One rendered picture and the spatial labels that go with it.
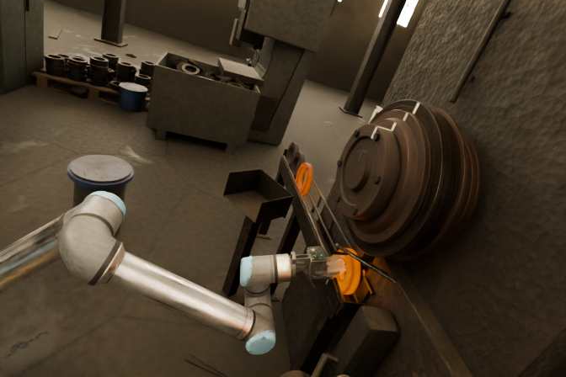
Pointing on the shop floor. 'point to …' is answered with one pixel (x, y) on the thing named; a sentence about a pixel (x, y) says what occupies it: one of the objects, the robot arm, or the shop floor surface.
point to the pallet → (93, 75)
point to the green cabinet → (21, 18)
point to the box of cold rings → (200, 103)
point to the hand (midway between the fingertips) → (346, 266)
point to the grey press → (283, 29)
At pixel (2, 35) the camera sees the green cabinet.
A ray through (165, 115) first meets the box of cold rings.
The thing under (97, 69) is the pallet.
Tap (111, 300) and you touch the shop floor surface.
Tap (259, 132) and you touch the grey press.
